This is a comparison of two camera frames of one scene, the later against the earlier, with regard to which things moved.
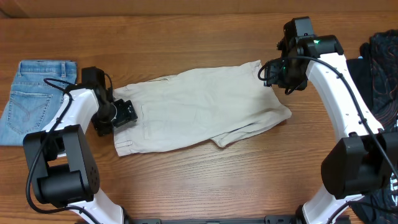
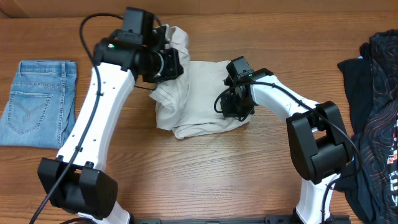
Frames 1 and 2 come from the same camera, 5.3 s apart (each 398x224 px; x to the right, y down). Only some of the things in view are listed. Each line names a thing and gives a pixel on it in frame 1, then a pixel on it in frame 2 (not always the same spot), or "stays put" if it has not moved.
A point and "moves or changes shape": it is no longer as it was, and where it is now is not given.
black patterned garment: (375, 68) stays put
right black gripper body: (287, 76) to (236, 107)
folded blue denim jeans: (36, 98) stays put
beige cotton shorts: (218, 106) moves or changes shape
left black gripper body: (114, 115) to (169, 67)
